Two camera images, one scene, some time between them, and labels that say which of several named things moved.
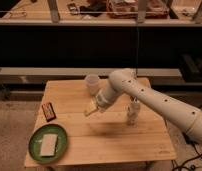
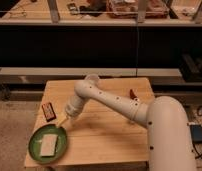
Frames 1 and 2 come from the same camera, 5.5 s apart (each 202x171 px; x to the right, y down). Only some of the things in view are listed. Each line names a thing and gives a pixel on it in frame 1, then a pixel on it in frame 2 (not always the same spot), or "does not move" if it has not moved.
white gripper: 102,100 to 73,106
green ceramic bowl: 36,142 does not move
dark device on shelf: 72,7 does not move
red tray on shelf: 128,9 does not move
